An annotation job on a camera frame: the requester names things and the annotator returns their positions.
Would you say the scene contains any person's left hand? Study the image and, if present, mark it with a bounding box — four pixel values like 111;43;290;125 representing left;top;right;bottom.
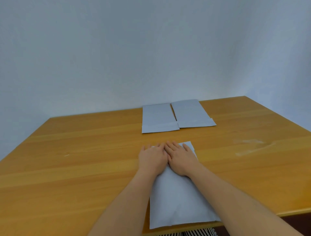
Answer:
138;143;169;177

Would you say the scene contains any person's right hand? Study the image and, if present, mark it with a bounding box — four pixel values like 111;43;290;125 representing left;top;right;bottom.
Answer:
164;141;202;177

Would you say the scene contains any grey paper envelope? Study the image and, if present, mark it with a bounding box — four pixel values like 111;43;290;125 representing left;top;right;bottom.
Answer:
149;141;221;230
142;103;180;134
171;99;217;128

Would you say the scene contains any person's right forearm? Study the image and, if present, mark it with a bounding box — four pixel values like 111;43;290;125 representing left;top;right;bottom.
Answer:
187;164;304;236

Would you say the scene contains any person's left forearm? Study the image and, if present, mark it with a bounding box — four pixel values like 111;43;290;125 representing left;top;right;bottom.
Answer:
87;168;163;236

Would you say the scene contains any black white striped clothing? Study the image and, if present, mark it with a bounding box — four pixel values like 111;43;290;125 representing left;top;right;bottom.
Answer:
157;227;218;236

